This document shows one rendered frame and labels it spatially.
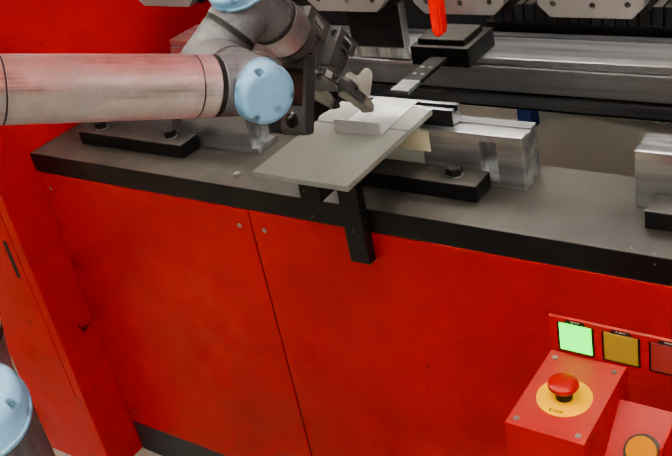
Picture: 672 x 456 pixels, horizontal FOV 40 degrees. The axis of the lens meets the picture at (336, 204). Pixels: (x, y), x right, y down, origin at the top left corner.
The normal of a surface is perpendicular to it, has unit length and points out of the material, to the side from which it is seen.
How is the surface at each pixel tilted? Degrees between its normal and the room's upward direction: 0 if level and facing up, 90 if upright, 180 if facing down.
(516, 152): 90
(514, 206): 0
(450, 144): 90
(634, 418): 35
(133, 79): 67
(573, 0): 90
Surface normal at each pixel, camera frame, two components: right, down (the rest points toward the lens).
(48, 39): 0.82, 0.14
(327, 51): -0.47, -0.34
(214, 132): -0.54, 0.50
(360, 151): -0.18, -0.86
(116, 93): 0.52, 0.25
